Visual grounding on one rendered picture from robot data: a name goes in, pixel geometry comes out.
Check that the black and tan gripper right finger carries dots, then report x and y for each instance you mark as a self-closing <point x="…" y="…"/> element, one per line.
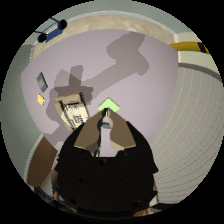
<point x="124" y="136"/>

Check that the yellow sticky note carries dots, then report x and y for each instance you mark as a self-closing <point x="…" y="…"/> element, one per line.
<point x="40" y="99"/>

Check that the green sticky note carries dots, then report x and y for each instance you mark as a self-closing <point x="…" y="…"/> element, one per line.
<point x="108" y="103"/>

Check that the dark grey keypad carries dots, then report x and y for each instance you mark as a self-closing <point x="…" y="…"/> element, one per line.
<point x="41" y="82"/>

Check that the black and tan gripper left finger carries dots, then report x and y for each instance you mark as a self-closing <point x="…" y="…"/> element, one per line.
<point x="84" y="137"/>

